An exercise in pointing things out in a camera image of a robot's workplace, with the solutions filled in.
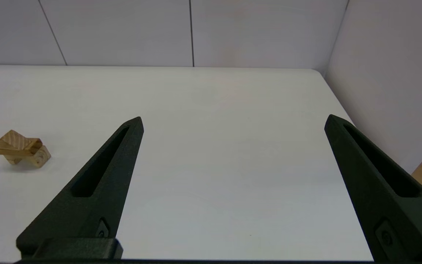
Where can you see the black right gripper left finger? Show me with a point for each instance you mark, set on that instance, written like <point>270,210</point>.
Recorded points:
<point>97,198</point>

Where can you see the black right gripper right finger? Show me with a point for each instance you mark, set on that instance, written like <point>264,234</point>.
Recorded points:
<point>387,205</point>

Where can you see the arched wooden building block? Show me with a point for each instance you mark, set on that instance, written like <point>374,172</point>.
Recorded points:
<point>39,157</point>

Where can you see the rectangular wooden building block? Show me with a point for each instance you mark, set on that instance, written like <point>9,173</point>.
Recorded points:
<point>17,148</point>

